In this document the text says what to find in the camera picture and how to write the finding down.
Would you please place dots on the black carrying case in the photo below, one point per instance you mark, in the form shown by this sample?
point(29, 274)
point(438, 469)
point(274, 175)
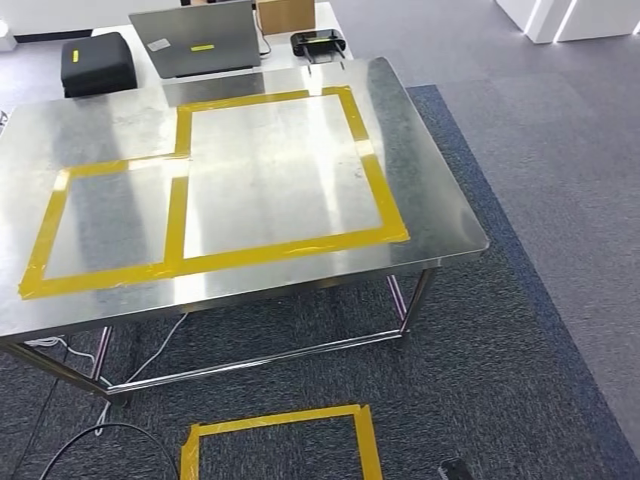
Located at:
point(100, 66)

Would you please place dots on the stainless steel workbench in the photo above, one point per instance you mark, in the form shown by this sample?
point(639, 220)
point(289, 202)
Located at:
point(425, 166)

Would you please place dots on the white desk with laptop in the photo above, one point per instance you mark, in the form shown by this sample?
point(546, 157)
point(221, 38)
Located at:
point(280, 52)

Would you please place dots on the black robot body part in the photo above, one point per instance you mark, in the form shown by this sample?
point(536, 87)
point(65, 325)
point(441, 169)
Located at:
point(455, 470)

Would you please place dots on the yellow tape on workbench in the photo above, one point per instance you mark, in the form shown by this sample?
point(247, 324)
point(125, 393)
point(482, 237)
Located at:
point(280, 250)

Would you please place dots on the black handheld controller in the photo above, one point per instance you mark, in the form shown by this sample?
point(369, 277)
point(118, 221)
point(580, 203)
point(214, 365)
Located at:
point(317, 41)

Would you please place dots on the white lit wall plinth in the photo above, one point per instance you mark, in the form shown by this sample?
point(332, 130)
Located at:
point(600, 20)

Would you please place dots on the grey laptop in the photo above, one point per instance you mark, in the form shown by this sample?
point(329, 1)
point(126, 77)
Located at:
point(200, 30)

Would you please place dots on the brown cardboard box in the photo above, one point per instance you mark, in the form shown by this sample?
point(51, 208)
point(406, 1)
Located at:
point(285, 16)

